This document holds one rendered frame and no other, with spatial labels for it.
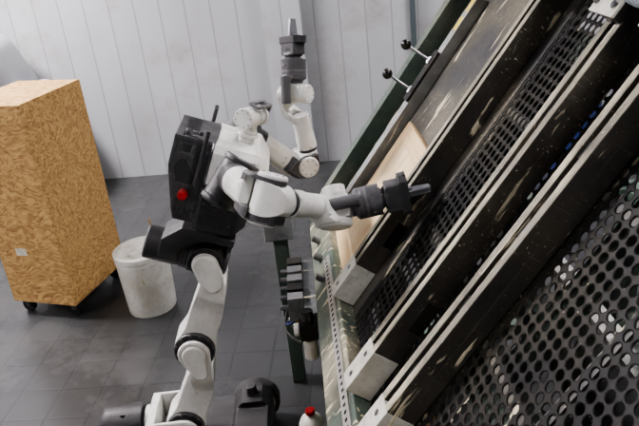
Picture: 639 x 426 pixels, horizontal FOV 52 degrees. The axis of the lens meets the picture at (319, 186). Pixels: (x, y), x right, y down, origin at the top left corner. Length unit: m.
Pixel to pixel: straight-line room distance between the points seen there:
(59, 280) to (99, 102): 2.25
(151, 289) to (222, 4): 2.50
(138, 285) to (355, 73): 2.58
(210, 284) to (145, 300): 1.57
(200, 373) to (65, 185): 1.71
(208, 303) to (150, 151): 3.63
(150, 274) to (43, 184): 0.72
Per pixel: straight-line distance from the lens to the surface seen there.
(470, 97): 1.81
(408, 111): 2.35
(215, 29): 5.38
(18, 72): 5.53
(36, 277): 4.00
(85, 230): 3.95
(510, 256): 1.28
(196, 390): 2.50
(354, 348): 1.82
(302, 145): 2.36
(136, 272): 3.66
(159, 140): 5.74
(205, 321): 2.33
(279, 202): 1.59
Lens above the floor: 1.99
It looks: 23 degrees down
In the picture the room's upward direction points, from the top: 6 degrees counter-clockwise
